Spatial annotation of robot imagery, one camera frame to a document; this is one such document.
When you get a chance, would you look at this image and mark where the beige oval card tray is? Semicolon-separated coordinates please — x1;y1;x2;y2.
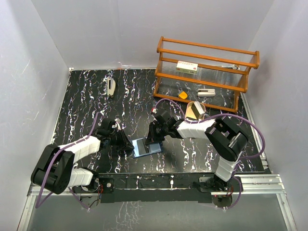
185;101;206;120

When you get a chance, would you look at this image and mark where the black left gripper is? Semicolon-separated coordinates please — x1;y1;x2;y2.
108;128;134;151

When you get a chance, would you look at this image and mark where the dark mirror-finish card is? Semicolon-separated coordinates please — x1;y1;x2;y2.
137;138;150;155

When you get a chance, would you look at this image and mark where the stack of silver cards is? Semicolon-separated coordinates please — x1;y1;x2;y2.
191;101;205;119

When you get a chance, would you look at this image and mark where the orange wooden shelf rack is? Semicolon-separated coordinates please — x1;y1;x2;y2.
153;37;260;113

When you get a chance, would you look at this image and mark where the aluminium front rail frame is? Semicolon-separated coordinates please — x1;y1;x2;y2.
18;173;297;231

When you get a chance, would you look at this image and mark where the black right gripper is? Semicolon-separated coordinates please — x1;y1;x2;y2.
146;122;168;145

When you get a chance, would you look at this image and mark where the white and black stapler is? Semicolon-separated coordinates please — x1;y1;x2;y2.
107;77;116;97

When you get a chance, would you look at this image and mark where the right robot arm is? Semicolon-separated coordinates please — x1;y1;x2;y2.
145;112;249;191

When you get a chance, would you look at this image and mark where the white red small box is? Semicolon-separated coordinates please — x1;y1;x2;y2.
176;61;198;74

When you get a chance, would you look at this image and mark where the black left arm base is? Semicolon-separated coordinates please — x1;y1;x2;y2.
80;175;114;210

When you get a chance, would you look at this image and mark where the white small stapler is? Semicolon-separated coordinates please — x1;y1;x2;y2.
197;89;216;97

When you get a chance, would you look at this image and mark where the blue card holder wallet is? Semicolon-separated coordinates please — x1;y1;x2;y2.
132;137;162;158

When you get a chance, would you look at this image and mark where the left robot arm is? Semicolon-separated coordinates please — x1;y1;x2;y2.
31;119;134;194

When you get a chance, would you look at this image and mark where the yellow and grey tape measure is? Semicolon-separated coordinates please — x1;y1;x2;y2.
178;91;188;99

